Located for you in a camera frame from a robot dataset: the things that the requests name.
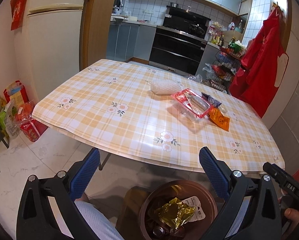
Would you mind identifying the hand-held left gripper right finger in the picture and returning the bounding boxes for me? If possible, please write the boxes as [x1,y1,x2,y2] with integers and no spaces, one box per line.
[199,147,282,240]

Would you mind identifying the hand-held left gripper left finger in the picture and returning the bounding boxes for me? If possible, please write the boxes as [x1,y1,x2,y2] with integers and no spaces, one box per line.
[17,148,101,240]

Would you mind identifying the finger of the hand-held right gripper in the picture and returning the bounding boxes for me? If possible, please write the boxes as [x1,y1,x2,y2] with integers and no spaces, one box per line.
[263,162,283,184]

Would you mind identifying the brown trash bin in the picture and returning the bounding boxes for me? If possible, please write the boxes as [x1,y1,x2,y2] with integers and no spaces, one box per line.
[139,180,218,240]

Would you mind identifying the white label wrapper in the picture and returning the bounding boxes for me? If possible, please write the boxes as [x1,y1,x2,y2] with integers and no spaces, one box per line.
[182,195,206,222]

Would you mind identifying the orange snack packet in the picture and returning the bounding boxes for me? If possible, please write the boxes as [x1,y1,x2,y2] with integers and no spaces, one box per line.
[209,107,230,132]

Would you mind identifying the gold foil wrapper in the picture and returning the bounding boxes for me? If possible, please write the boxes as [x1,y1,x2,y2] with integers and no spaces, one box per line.
[149,197,196,230]

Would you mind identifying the clear plastic tray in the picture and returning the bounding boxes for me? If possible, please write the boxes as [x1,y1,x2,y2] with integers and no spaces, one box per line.
[173,94,211,123]

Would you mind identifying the blue candy wrapper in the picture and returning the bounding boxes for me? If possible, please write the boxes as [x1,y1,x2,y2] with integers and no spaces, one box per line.
[201,92,221,107]

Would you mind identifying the printed drink can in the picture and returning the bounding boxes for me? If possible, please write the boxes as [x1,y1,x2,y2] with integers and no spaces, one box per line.
[152,225,168,238]

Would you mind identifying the red plastic wrapper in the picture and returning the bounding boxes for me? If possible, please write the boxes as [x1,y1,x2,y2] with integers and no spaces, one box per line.
[171,88,214,119]

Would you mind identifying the white foam fruit net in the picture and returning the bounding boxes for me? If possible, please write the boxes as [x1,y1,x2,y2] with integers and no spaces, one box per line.
[149,79,181,95]

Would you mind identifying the person's right hand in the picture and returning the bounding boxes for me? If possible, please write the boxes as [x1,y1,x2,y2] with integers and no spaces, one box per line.
[277,197,299,222]

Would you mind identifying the black folding table leg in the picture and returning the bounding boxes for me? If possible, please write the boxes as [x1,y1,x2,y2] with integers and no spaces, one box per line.
[98,154,112,170]

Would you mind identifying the person's white clothing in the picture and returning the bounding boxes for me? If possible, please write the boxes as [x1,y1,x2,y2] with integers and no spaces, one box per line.
[75,199,124,240]

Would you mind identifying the red printed packet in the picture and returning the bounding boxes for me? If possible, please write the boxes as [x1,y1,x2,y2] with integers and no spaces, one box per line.
[20,119,49,143]

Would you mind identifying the yellow plaid tablecloth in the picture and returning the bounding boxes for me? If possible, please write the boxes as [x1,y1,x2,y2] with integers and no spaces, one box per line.
[32,59,287,174]

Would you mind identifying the bag of oranges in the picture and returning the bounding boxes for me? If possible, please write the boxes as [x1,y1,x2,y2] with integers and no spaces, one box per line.
[15,101,36,128]

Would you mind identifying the green snack bag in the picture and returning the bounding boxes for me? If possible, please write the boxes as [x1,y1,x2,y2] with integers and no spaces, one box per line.
[0,102,19,140]

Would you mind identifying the red apron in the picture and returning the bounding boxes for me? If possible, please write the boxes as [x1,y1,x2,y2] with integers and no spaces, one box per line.
[229,4,289,119]

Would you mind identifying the clear plastic bags pile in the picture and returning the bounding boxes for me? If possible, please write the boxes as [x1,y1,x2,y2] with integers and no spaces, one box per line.
[188,64,230,90]

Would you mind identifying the black built-in oven stove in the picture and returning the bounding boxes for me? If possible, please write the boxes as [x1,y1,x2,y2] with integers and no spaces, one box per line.
[149,25,208,77]

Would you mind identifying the cream refrigerator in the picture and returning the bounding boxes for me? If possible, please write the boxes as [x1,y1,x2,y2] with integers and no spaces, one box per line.
[22,0,90,103]

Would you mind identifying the row of condiment bottles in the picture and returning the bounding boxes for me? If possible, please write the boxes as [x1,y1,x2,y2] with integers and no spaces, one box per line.
[208,21,226,46]

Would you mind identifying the grey lower cabinets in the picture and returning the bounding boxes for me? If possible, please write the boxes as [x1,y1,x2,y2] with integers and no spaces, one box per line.
[107,21,157,64]

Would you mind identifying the black wok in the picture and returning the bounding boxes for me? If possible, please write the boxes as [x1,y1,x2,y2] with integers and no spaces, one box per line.
[188,22,205,34]

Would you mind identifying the black range hood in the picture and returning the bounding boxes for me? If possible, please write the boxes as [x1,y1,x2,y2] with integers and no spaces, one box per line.
[163,5,211,34]

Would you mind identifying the wood framed window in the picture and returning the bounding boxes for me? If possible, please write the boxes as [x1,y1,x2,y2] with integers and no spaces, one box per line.
[239,0,253,34]

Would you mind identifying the red paper decoration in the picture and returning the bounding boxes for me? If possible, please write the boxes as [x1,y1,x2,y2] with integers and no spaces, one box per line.
[10,0,34,30]

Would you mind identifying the black wire storage rack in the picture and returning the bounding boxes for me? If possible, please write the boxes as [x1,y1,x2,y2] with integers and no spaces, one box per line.
[209,39,247,92]

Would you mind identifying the wooden door frame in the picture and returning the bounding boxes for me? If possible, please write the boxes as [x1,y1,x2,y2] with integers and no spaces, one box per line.
[80,0,125,68]

